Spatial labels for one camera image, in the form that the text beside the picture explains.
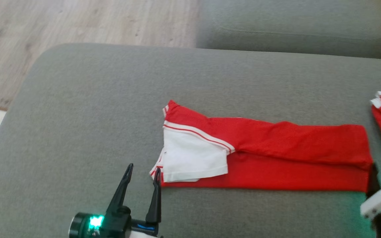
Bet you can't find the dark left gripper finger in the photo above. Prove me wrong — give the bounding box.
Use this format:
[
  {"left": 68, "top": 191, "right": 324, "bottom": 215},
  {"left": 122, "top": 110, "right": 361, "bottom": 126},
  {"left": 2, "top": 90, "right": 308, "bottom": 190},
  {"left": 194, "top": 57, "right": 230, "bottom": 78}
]
[
  {"left": 145, "top": 167, "right": 163, "bottom": 223},
  {"left": 106, "top": 163, "right": 134, "bottom": 215}
]

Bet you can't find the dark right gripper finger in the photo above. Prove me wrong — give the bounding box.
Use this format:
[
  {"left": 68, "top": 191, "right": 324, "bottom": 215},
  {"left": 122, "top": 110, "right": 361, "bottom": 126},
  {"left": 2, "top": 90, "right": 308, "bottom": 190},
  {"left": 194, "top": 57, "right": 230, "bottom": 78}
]
[{"left": 366, "top": 163, "right": 381, "bottom": 199}]

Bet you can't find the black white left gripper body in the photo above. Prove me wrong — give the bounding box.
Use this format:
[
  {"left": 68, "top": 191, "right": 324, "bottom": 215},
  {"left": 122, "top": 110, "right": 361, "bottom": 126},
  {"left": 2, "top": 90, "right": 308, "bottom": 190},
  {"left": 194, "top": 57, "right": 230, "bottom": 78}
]
[{"left": 69, "top": 206, "right": 163, "bottom": 238}]

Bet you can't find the red white-sleeved lettered T-shirt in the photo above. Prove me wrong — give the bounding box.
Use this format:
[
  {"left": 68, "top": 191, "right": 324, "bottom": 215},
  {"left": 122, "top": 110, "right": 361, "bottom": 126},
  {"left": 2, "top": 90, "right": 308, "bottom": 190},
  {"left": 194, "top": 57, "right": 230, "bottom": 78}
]
[{"left": 149, "top": 99, "right": 375, "bottom": 193}]

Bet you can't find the grey sofa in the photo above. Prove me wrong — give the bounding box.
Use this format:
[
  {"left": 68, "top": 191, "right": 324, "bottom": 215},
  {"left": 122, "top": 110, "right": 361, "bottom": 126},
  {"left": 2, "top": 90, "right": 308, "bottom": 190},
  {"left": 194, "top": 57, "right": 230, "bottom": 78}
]
[{"left": 0, "top": 42, "right": 381, "bottom": 238}]

